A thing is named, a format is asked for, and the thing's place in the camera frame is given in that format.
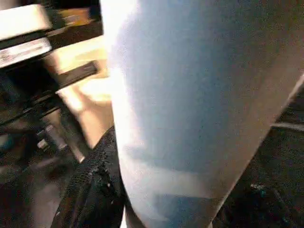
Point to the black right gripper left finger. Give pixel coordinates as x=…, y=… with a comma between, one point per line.
x=95, y=190

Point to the white plastic table leg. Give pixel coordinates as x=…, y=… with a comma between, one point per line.
x=178, y=95

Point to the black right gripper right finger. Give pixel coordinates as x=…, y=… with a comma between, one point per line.
x=261, y=209

